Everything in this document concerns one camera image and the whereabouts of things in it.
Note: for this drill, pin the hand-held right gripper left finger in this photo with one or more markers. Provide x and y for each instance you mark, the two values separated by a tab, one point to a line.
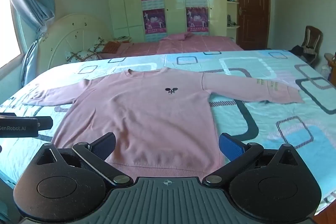
106	146

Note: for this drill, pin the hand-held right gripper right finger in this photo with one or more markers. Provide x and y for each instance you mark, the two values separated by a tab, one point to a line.
229	146

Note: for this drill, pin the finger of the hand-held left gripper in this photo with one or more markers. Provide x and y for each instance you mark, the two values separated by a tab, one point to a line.
45	123

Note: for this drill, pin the pink sweater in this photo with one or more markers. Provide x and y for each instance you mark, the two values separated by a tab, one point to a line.
147	121

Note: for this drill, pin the dark clothes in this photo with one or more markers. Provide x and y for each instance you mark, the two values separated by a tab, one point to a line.
302	52

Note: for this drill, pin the light blue patterned bed sheet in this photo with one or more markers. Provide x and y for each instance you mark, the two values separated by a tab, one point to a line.
275	119

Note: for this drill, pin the patterned pillow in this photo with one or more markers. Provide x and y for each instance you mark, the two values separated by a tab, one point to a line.
97	45
81	56

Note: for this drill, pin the white headboard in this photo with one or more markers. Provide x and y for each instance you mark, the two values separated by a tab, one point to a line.
76	32

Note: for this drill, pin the window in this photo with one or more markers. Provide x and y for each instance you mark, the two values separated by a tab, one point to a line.
8	29

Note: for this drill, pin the brown woven cushion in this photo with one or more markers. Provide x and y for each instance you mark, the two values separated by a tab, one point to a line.
111	47

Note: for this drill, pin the pink bed sheet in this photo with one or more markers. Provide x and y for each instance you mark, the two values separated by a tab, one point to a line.
199	45

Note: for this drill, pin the stack of books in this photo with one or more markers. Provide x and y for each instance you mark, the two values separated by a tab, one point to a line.
122	39

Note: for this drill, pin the folded pink blanket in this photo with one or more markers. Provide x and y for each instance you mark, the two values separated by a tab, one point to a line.
177	37

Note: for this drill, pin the wooden furniture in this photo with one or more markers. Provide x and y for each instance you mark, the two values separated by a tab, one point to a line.
330	66

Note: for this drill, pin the wooden chair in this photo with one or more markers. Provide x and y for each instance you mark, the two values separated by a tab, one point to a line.
312	37

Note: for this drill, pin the brown wooden door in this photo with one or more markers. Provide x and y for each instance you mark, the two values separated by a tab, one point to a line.
253	8

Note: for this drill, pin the white corner shelf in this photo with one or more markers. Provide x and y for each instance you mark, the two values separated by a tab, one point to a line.
232	3

